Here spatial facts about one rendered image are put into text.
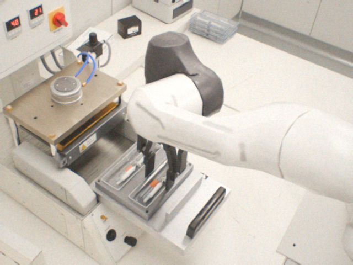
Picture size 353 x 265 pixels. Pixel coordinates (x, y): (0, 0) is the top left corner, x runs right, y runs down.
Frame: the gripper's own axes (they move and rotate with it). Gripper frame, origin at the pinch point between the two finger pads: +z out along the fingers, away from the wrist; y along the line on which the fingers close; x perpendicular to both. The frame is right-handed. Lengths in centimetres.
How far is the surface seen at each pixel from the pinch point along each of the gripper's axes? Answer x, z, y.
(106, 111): 6.2, -3.1, -22.3
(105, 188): -9.8, 3.6, -9.1
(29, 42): 0.9, -18.6, -42.9
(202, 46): 91, 27, -41
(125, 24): 68, 16, -67
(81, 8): 61, 12, -85
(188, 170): 7.6, 3.5, 3.7
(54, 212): -16.8, 17.0, -21.7
